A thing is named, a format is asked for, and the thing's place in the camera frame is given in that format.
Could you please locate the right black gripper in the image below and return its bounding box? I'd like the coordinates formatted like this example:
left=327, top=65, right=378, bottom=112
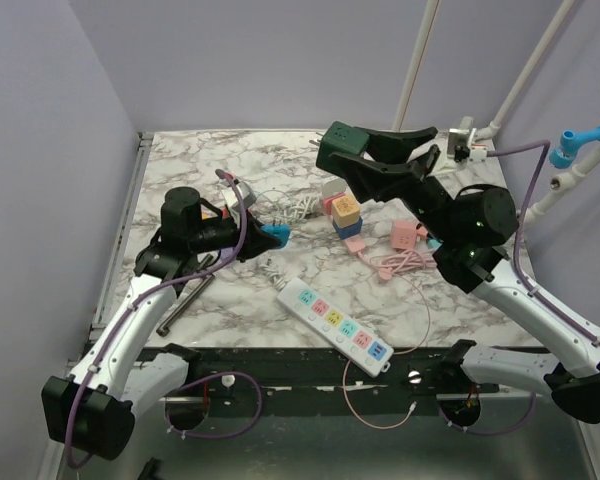
left=332, top=126, right=459, bottom=243

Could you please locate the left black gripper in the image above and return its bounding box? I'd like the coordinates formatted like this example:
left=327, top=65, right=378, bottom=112
left=190, top=208, right=283, bottom=263

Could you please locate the beige cube adapter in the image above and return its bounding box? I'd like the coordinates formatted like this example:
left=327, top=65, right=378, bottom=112
left=331, top=194, right=360, bottom=228

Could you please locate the pink cube socket adapter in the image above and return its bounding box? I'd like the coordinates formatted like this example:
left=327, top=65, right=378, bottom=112
left=389, top=220, right=419, bottom=250

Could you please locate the pink round plug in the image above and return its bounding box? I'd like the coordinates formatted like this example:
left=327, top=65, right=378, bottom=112
left=378, top=268, right=393, bottom=282

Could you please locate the white power strip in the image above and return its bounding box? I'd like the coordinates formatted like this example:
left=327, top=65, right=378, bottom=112
left=277, top=278, right=394, bottom=378

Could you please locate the dark green cube socket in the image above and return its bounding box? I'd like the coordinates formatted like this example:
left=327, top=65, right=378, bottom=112
left=316, top=121, right=370, bottom=176

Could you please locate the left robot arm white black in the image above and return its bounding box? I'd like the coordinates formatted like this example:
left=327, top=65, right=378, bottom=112
left=41, top=187, right=290, bottom=469

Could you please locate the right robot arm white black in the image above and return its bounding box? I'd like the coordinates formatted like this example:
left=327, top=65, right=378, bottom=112
left=316, top=121, right=600, bottom=424

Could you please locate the dark blue cube socket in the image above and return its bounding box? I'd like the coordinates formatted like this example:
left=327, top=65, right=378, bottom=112
left=332, top=218, right=363, bottom=240

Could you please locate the purple usb power strip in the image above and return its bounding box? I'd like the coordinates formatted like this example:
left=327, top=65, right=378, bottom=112
left=215, top=248, right=235, bottom=265

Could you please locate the pink flat adapter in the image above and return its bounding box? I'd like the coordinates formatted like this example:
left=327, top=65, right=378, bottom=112
left=343, top=234, right=366, bottom=256

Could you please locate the blue pipe fitting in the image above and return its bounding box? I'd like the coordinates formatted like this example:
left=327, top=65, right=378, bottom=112
left=549, top=126, right=600, bottom=169

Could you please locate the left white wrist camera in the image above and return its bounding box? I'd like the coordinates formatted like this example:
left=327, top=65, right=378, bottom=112
left=222, top=179, right=257, bottom=214

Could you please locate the dark metal t-handle key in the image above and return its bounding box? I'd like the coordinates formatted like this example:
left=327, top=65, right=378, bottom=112
left=156, top=274, right=215, bottom=337

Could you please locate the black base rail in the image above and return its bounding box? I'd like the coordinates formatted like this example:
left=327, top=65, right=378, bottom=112
left=162, top=344, right=477, bottom=418

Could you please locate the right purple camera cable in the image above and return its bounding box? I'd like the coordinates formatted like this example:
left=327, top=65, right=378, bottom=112
left=437, top=139, right=600, bottom=436

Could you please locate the white pvc pipe frame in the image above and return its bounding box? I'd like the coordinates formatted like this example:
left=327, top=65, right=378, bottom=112
left=389, top=0, right=600, bottom=226

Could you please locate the thin pink power cord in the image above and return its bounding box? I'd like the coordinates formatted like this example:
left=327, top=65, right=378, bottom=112
left=342, top=249, right=439, bottom=431

